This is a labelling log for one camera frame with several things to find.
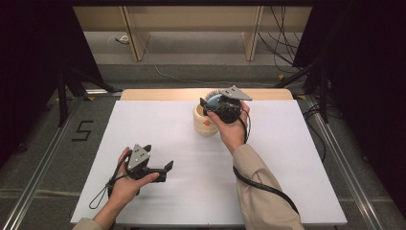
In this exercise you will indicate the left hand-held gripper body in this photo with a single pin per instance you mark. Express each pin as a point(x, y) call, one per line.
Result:
point(138, 158)

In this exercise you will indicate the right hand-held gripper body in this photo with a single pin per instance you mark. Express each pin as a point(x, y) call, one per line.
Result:
point(230, 111)

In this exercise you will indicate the clear plastic test tube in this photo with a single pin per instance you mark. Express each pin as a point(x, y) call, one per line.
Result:
point(214, 99)

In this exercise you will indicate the person's right hand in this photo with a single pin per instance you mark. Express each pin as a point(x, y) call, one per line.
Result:
point(233, 134)

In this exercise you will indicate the person's left hand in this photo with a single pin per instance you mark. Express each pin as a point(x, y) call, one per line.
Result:
point(123, 188)

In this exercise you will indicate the beige wooden bench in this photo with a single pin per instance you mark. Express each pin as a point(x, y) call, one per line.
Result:
point(191, 19)

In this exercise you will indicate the black metal stand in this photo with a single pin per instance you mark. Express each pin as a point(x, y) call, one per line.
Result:
point(323, 96)
point(62, 96)

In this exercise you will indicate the round floor socket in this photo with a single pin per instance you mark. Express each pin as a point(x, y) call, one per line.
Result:
point(119, 39)

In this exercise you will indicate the black curtain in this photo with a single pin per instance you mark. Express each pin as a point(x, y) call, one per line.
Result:
point(367, 80)
point(32, 64)

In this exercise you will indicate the aluminium floor rail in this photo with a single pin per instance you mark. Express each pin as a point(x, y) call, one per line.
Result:
point(38, 179)
point(348, 172)

